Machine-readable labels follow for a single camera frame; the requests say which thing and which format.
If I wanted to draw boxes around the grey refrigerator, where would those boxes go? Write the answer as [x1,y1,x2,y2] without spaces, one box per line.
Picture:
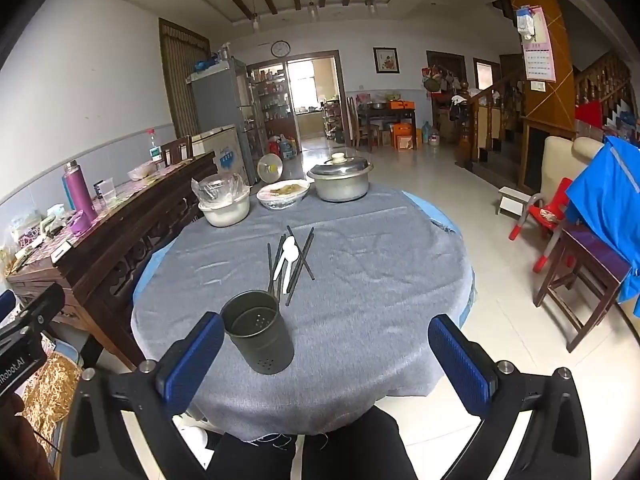
[186,57,257,181]

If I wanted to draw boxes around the white step stool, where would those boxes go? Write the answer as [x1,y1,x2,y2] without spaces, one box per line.
[496,186,534,219]

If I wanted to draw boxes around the beige armchair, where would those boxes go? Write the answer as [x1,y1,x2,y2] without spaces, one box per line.
[536,135,607,211]

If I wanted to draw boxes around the bundle of black chopsticks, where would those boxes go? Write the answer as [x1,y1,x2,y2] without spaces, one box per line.
[266,225,317,307]

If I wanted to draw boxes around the dark dining table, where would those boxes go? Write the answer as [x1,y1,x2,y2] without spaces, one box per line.
[357,101,417,152]

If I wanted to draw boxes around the hanging bags and clothes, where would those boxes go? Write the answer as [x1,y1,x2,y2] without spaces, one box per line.
[421,64,469,111]

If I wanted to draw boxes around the dark metal utensil holder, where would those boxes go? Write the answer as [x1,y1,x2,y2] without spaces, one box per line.
[220,290,296,376]

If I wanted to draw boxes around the white plastic spoon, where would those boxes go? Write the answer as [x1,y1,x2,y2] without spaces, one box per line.
[282,236,300,295]
[272,247,301,282]

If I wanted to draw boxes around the carved wooden sideboard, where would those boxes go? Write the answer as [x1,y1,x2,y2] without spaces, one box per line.
[5,152,217,361]

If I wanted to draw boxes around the blue jacket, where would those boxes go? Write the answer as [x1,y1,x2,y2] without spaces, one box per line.
[565,135,640,318]

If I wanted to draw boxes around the pile of food packets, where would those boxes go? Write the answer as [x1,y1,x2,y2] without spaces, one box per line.
[0,204,68,273]

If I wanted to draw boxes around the glass shelf with bottles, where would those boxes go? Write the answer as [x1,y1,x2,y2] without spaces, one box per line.
[249,62,292,137]

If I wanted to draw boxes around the pink checkered table cover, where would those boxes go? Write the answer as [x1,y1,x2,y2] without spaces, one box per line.
[7,157,203,273]

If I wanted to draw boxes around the wooden stair railing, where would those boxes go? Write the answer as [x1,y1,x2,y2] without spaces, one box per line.
[454,69,527,172]

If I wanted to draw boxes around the golden shredded straw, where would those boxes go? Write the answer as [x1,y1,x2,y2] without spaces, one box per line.
[19,351,84,442]

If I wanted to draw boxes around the grey tablecloth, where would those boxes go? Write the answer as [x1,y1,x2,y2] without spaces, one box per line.
[131,182,476,443]

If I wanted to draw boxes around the dark wooden chair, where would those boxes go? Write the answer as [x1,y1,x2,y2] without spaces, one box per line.
[160,135,194,167]

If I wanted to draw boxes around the light blue tablecloth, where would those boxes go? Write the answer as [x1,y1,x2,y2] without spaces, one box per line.
[131,187,473,331]

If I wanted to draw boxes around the white bowl with plastic bag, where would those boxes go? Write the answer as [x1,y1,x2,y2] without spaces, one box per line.
[191,171,252,228]

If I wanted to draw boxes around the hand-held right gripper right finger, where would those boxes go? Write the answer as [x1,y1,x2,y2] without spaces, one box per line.
[428,314,598,480]

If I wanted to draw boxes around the white chest freezer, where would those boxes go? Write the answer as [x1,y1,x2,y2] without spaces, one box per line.
[192,125,247,187]

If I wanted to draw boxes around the orange box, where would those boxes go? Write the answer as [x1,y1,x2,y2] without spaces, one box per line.
[391,122,417,151]

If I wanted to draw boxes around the purple thermos cap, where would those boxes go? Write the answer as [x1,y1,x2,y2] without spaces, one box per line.
[69,210,93,236]

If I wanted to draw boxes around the red plastic child chair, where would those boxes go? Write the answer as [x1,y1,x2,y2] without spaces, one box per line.
[508,177,574,274]

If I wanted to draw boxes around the person's legs in black pants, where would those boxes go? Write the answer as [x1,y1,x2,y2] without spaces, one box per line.
[207,404,418,480]

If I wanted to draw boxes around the purple thermos bottle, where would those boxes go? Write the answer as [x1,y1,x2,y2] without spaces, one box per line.
[62,160,99,223]

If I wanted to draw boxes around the metal pot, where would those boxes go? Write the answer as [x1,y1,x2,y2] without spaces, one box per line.
[307,152,374,204]

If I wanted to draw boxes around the pink wall calendar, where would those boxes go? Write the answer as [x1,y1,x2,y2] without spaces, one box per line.
[519,5,557,84]

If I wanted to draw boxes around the small floor fan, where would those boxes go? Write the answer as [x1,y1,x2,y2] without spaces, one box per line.
[257,152,286,186]

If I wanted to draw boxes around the metal pot lid white knob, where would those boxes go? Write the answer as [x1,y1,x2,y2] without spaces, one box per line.
[307,152,374,179]

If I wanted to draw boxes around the framed flower picture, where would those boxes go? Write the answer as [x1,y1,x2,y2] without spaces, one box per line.
[373,47,400,75]

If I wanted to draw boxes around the orange wooden column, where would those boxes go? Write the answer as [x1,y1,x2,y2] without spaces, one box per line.
[496,0,577,137]

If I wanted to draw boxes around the wooden stool purple seat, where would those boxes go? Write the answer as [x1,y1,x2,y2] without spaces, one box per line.
[532,224,633,354]

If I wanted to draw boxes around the person's left hand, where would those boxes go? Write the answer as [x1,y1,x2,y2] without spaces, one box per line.
[0,395,57,480]

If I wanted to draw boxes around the brown door curtain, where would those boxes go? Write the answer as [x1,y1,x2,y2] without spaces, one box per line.
[158,17,211,139]

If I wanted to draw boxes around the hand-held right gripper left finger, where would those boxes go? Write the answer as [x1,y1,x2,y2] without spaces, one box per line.
[60,311,226,480]

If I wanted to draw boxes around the plastic-wrapped plate of food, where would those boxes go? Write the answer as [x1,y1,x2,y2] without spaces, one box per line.
[256,179,312,212]

